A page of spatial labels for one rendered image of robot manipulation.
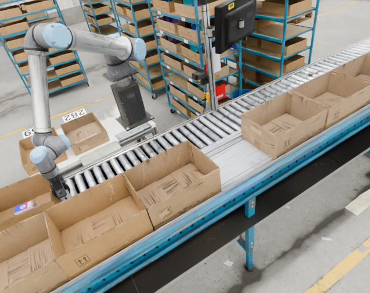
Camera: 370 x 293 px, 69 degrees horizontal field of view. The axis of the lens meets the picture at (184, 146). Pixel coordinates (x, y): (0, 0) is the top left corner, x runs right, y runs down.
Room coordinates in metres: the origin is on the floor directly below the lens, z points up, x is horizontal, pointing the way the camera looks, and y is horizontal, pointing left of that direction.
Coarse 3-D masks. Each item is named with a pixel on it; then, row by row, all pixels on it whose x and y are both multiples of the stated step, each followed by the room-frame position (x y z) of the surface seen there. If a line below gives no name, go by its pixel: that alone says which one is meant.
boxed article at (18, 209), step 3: (30, 201) 1.20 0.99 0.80; (21, 204) 1.19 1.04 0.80; (24, 204) 1.18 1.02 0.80; (27, 204) 1.18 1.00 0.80; (30, 204) 1.17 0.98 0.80; (33, 204) 1.19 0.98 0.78; (15, 207) 1.17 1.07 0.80; (18, 207) 1.17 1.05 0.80; (21, 207) 1.16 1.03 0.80; (24, 207) 1.16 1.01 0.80; (27, 207) 1.15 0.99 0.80; (30, 207) 1.15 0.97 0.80; (33, 207) 1.16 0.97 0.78; (15, 210) 1.14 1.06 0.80; (18, 210) 1.14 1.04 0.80; (21, 210) 1.14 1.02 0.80; (24, 210) 1.14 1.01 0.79; (15, 213) 1.12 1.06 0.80; (18, 213) 1.13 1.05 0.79
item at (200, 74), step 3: (195, 72) 1.96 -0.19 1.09; (198, 72) 1.95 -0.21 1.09; (201, 72) 1.94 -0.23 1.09; (192, 75) 1.95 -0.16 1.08; (195, 75) 1.92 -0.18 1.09; (198, 75) 1.92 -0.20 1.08; (201, 75) 1.93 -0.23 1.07; (204, 75) 1.94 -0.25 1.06; (195, 78) 1.91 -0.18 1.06; (198, 78) 1.92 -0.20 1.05; (201, 78) 1.93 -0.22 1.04; (204, 78) 1.96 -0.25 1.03; (201, 81) 1.95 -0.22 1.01; (204, 81) 1.96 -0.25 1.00
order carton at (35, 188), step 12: (24, 180) 1.27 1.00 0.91; (36, 180) 1.29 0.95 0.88; (48, 180) 1.31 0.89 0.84; (0, 192) 1.22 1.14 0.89; (12, 192) 1.24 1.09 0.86; (24, 192) 1.26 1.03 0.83; (36, 192) 1.28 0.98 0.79; (48, 192) 1.29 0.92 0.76; (0, 204) 1.21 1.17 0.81; (12, 204) 1.22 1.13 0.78; (36, 204) 1.21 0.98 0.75; (48, 204) 1.04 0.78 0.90; (0, 216) 1.16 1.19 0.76; (12, 216) 1.14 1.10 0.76; (24, 216) 1.00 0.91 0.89; (0, 228) 0.95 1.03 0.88
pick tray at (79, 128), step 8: (72, 120) 2.02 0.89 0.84; (80, 120) 2.05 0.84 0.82; (88, 120) 2.08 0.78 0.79; (96, 120) 2.02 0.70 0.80; (64, 128) 1.99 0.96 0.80; (72, 128) 2.01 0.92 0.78; (80, 128) 2.01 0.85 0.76; (88, 128) 1.99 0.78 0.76; (96, 128) 1.96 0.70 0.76; (104, 128) 1.80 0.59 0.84; (72, 136) 1.92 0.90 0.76; (80, 136) 1.89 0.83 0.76; (88, 136) 1.87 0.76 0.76; (96, 136) 1.72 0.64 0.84; (104, 136) 1.75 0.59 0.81; (72, 144) 1.80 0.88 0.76; (80, 144) 1.67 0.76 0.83; (88, 144) 1.69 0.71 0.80; (96, 144) 1.71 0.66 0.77; (80, 152) 1.66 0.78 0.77
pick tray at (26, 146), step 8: (56, 136) 1.96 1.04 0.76; (24, 144) 1.86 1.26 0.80; (32, 144) 1.88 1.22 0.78; (24, 152) 1.79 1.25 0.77; (64, 152) 1.65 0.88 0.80; (24, 160) 1.64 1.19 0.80; (56, 160) 1.59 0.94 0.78; (64, 160) 1.61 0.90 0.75; (24, 168) 1.51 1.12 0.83; (32, 168) 1.52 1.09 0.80
